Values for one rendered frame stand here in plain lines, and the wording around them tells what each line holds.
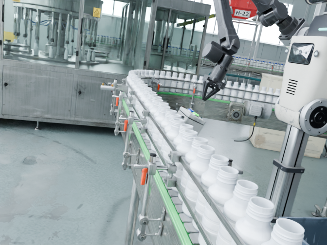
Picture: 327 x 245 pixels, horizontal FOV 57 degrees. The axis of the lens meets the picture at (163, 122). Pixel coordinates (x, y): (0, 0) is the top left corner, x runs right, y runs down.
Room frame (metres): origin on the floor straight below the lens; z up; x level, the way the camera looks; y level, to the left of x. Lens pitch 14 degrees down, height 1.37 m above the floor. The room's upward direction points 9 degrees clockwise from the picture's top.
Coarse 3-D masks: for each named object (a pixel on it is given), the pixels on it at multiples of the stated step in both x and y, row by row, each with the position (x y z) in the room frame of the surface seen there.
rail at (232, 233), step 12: (144, 108) 1.25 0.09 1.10; (168, 144) 0.82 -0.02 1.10; (180, 156) 0.71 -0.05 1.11; (180, 192) 0.66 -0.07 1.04; (204, 192) 0.54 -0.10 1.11; (216, 204) 0.49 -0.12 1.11; (192, 216) 0.57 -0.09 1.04; (228, 228) 0.43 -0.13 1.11; (204, 240) 0.50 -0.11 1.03; (240, 240) 0.39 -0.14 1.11
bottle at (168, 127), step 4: (172, 116) 0.93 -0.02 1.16; (176, 116) 0.92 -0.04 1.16; (180, 116) 0.93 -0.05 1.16; (172, 120) 0.92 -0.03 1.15; (168, 124) 0.93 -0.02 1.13; (164, 128) 0.93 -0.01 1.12; (168, 128) 0.92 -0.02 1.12; (164, 132) 0.93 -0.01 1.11; (164, 140) 0.92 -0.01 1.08; (160, 160) 0.93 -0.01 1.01
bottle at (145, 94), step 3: (147, 90) 1.38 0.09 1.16; (150, 90) 1.38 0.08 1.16; (144, 93) 1.38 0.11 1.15; (147, 93) 1.38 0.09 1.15; (144, 96) 1.38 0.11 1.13; (141, 99) 1.38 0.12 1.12; (144, 99) 1.37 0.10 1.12; (141, 105) 1.37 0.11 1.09; (141, 108) 1.37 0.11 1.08; (141, 111) 1.37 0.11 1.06; (141, 114) 1.37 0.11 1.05; (141, 117) 1.37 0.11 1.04
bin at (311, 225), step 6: (300, 222) 0.81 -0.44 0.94; (306, 222) 0.81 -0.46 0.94; (312, 222) 0.82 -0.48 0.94; (318, 222) 0.82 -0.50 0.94; (324, 222) 0.83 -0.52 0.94; (306, 228) 0.81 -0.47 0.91; (312, 228) 0.82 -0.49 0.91; (318, 228) 0.82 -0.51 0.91; (324, 228) 0.83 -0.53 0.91; (306, 234) 0.82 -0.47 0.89; (312, 234) 0.82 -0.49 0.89; (318, 234) 0.83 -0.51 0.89; (324, 234) 0.83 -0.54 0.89; (306, 240) 0.82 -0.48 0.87; (312, 240) 0.82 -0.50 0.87; (318, 240) 0.83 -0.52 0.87; (324, 240) 0.83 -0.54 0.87
